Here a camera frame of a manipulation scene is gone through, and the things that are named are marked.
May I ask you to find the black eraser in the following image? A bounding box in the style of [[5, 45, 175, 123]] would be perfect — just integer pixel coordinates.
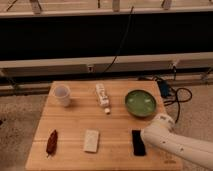
[[132, 130, 146, 156]]

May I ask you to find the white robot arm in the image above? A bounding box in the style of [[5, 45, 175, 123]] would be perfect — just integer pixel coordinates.
[[140, 113, 213, 170]]

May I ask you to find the white toothpaste tube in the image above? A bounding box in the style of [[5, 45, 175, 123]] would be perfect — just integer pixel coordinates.
[[95, 83, 110, 114]]

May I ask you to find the green bowl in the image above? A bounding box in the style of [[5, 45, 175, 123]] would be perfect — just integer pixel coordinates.
[[125, 90, 157, 117]]

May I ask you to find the wooden cutting board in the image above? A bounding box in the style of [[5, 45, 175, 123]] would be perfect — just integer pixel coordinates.
[[26, 81, 182, 171]]

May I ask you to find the white plastic cup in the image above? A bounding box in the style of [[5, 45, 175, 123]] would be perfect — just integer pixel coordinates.
[[53, 85, 71, 107]]

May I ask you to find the white sponge block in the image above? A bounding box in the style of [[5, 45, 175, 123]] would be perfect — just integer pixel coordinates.
[[83, 130, 99, 153]]

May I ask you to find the black power adapter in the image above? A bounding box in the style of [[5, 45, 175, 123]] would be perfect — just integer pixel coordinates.
[[157, 81, 170, 98]]

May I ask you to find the red chili pepper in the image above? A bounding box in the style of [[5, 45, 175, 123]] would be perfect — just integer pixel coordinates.
[[46, 130, 58, 155]]

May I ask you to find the black hanging cable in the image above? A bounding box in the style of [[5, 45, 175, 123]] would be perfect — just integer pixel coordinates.
[[103, 5, 135, 73]]

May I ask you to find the black floor cable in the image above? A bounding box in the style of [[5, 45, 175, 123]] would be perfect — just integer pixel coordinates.
[[163, 87, 193, 124]]

